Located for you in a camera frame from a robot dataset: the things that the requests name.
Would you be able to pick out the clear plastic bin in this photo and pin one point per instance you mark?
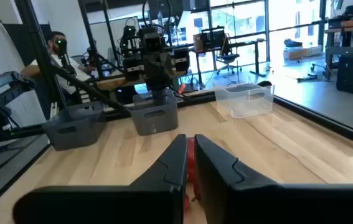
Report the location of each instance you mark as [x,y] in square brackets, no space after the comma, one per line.
[244,102]

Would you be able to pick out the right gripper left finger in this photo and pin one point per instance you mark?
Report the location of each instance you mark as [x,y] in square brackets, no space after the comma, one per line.
[117,205]

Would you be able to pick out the grey plastic basket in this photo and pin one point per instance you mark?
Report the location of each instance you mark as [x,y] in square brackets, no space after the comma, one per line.
[76,133]
[154,121]

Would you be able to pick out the person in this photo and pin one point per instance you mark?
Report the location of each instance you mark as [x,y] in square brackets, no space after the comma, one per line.
[70,70]

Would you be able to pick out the black background rig frame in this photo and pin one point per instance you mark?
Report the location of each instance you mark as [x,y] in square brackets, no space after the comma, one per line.
[87,31]

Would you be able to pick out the wooden desk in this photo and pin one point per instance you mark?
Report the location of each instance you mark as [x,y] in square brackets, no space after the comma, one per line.
[114,83]

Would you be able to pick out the red bell pepper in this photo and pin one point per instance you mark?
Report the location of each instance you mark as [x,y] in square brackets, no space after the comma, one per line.
[191,161]

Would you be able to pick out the wooden workbench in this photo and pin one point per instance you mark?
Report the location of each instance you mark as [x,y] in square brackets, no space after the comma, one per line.
[350,49]

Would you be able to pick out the black standing desk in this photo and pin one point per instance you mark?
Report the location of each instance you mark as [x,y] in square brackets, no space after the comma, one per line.
[247,42]

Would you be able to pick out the black office chair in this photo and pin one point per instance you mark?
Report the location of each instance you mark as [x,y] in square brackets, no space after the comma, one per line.
[227,57]

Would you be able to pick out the flat cardboard box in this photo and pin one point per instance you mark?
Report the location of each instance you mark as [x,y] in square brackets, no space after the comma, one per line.
[297,53]

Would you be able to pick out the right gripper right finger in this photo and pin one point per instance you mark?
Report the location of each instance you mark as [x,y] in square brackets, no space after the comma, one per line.
[257,205]

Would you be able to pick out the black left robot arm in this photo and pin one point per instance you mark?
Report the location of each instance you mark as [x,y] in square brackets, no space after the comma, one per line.
[129,40]

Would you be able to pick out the small black floor object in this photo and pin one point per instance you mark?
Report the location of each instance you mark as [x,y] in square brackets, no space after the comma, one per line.
[265,84]

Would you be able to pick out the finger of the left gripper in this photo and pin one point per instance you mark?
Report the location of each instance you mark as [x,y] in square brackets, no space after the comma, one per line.
[167,91]
[154,91]

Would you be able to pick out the black computer monitor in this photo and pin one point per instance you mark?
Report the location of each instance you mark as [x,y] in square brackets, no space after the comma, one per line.
[213,39]

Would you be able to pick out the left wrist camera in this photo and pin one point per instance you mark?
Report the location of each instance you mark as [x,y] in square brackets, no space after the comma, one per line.
[152,42]

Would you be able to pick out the small cardboard box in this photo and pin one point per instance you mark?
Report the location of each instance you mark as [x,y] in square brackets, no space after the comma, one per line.
[197,43]

